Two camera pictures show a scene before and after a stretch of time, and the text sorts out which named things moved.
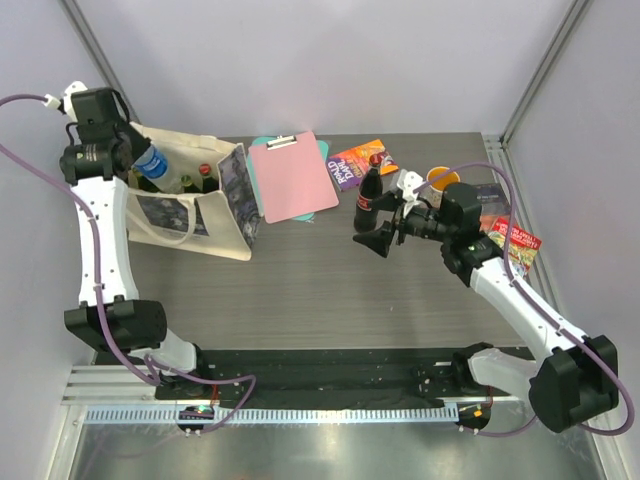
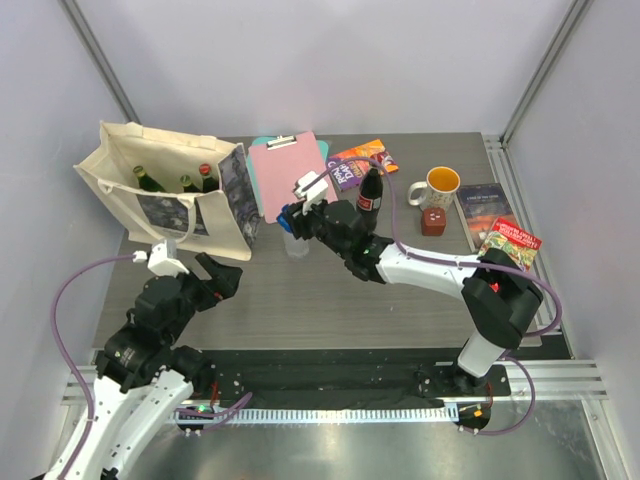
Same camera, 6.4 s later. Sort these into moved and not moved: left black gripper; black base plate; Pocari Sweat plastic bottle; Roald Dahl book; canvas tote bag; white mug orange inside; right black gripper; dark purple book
Moved: right black gripper; Pocari Sweat plastic bottle; left black gripper
Not moved: canvas tote bag; white mug orange inside; dark purple book; Roald Dahl book; black base plate
